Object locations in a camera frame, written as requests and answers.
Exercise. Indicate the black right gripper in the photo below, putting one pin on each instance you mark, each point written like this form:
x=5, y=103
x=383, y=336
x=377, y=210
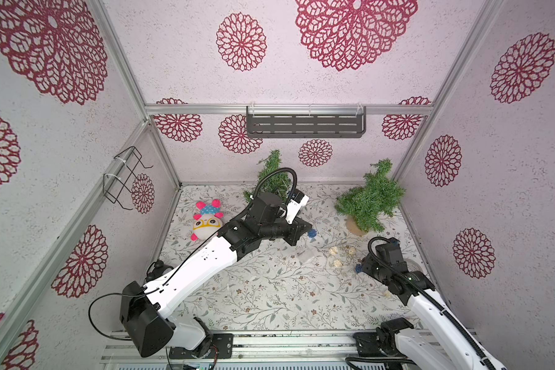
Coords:
x=368, y=267

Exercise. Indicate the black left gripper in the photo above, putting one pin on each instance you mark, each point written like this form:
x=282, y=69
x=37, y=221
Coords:
x=297, y=230

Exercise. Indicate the clear plastic battery box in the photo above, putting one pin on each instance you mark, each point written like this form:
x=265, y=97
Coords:
x=306, y=257

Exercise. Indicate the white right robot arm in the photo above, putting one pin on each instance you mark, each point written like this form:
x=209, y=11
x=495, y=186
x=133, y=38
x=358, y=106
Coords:
x=396, y=343

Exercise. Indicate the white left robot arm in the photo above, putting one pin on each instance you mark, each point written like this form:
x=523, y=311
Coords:
x=145, y=310

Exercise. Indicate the left small green christmas tree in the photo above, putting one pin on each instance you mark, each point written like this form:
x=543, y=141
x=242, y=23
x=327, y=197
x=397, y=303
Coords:
x=279, y=184

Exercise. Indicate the small green christmas tree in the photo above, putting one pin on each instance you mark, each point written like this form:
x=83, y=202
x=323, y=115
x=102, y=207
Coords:
x=366, y=204
x=279, y=184

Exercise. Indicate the right small green christmas tree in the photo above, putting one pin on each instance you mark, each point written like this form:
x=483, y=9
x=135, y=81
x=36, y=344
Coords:
x=366, y=204

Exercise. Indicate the white pink plush toy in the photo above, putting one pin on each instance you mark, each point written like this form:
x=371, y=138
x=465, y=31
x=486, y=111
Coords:
x=207, y=220

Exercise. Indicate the black alarm clock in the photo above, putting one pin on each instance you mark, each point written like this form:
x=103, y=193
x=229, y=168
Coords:
x=157, y=270

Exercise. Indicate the grey wall shelf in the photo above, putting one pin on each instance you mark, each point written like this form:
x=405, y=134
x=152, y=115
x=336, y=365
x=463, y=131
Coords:
x=306, y=126

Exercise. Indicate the metal base rail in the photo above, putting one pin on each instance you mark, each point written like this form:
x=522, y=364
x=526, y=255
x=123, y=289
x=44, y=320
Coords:
x=272, y=348

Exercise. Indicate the black wire wall rack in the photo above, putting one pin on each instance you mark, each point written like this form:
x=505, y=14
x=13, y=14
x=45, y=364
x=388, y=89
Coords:
x=130, y=187

